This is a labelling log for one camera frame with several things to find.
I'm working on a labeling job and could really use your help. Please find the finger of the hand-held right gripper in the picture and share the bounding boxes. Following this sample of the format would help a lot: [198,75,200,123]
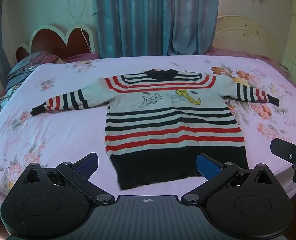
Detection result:
[270,138,296,166]

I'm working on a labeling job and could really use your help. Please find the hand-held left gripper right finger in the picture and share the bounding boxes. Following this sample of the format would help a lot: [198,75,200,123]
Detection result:
[181,153,275,205]

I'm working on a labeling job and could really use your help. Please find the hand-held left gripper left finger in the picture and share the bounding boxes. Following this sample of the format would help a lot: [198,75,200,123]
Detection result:
[22,152,115,205]

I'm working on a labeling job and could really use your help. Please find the striped knit sweater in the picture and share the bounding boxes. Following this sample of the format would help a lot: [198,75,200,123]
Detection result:
[31,68,280,190]

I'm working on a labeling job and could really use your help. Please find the pink floral bed sheet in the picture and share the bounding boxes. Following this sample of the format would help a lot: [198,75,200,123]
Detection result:
[0,54,296,212]

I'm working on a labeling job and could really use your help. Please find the cream panelled wardrobe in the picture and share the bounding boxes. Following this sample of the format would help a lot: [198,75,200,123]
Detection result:
[280,10,296,87]

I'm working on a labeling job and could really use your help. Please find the grey patterned pillow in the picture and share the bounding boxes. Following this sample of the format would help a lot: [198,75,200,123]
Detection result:
[5,51,66,93]

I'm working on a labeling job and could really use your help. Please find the brown heart-shaped headboard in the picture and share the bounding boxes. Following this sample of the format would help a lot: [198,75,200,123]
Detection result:
[15,24,96,63]

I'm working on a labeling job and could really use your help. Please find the blue-grey curtain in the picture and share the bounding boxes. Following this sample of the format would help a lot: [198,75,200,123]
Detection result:
[95,0,221,57]

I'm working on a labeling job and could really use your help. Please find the white arched bed frame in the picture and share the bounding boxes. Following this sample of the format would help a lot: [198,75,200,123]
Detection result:
[212,15,279,61]

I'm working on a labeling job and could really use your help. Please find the white wall cable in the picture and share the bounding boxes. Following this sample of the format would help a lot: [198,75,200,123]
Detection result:
[68,0,93,53]

